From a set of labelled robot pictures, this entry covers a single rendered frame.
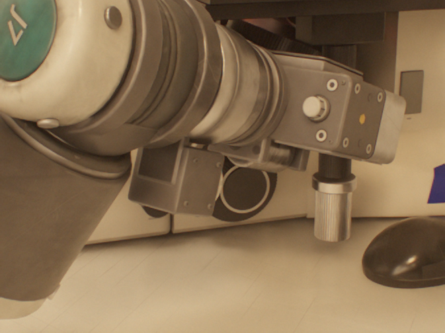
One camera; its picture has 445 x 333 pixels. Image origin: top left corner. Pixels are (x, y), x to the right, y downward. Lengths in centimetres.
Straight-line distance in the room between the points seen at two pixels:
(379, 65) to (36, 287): 38
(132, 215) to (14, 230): 24
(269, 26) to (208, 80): 30
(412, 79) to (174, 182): 30
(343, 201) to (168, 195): 20
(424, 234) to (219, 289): 15
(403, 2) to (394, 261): 17
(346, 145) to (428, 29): 24
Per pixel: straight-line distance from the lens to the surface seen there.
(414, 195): 74
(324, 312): 59
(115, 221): 68
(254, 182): 65
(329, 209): 66
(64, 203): 45
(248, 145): 55
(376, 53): 76
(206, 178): 50
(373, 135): 55
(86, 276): 64
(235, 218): 68
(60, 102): 40
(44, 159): 44
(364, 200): 73
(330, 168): 65
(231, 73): 48
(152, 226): 69
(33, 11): 41
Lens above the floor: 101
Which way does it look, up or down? 17 degrees down
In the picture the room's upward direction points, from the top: straight up
